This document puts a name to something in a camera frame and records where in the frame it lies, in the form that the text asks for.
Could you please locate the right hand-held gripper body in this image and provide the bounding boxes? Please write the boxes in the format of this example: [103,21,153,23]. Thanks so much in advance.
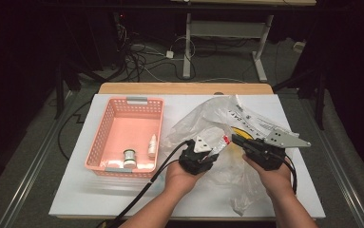
[244,127,312,172]

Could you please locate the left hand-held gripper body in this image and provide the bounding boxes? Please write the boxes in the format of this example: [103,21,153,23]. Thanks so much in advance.
[179,135,220,176]

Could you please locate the clear plastic bag yellow smiley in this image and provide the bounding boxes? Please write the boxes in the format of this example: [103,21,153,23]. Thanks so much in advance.
[164,94,299,217]

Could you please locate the white dropper bottle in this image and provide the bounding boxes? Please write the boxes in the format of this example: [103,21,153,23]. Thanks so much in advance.
[147,134,159,159]

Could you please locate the pink perforated plastic basket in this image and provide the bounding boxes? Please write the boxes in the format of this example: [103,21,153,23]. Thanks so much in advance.
[84,96,165,179]

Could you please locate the person's left hand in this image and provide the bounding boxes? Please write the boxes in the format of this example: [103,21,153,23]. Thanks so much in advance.
[164,161,202,198]

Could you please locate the person's right hand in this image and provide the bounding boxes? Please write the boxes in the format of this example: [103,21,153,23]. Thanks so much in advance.
[242,156,295,200]

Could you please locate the black stand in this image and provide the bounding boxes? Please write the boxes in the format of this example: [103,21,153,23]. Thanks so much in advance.
[273,63,327,131]
[53,60,105,121]

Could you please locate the white board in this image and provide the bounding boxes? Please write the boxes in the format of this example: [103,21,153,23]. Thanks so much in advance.
[48,93,326,219]

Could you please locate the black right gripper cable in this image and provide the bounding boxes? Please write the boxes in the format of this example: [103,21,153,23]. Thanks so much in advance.
[284,155,298,195]

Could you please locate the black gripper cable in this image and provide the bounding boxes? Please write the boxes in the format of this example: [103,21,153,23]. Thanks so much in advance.
[105,140,192,228]
[284,155,298,195]

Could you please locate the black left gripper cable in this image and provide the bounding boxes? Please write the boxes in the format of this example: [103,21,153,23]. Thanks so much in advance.
[105,140,192,228]

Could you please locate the metal floor rail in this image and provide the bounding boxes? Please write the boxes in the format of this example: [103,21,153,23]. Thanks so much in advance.
[0,90,78,228]
[292,91,364,228]

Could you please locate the white metal desk frame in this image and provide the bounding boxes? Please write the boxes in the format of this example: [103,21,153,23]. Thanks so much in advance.
[182,12,274,84]

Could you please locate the bundle of floor cables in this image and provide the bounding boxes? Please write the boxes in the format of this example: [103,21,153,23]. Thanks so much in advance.
[114,22,198,84]

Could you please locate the black floor cable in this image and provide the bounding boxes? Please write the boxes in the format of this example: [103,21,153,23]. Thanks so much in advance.
[57,100,92,162]

